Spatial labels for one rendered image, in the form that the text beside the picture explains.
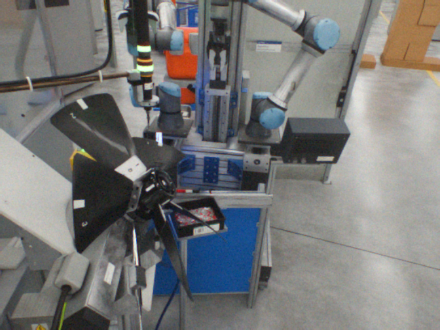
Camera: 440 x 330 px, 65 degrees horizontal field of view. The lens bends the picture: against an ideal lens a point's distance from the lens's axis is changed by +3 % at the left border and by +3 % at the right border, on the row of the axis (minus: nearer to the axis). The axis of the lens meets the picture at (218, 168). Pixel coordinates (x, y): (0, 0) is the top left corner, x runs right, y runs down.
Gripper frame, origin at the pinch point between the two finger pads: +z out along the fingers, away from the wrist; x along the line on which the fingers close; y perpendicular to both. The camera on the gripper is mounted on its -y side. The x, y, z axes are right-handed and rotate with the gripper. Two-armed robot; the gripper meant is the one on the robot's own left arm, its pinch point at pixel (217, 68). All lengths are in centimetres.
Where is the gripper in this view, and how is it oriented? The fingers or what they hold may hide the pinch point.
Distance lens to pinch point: 156.0
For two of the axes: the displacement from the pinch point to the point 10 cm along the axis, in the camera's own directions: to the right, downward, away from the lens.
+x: -10.0, -0.1, -1.0
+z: -0.6, 8.5, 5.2
